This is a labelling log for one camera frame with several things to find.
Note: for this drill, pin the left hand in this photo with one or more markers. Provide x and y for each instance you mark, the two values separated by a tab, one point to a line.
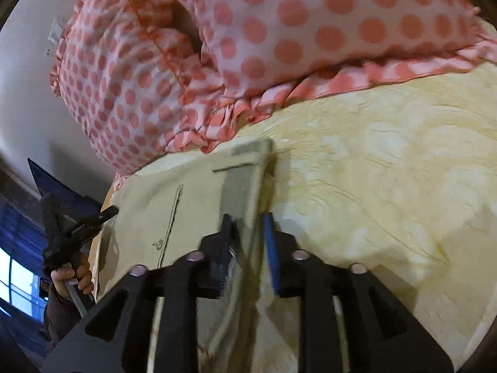
82	275

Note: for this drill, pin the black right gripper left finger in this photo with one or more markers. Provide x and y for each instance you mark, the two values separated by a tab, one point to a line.
149	318

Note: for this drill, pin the yellow patterned bed sheet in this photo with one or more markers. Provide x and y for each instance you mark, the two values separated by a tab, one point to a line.
401	178

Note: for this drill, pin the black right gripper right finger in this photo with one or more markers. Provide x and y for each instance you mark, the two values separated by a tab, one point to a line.
349	320

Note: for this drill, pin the dark window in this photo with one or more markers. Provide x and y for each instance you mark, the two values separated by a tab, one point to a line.
22	243

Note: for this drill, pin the pink polka dot pillow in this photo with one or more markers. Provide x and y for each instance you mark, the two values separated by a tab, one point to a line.
145	78

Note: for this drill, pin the white wall socket plate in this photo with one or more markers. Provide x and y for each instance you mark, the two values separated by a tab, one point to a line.
54	36

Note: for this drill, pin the khaki beige pants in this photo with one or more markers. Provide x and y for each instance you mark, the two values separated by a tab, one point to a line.
165	212

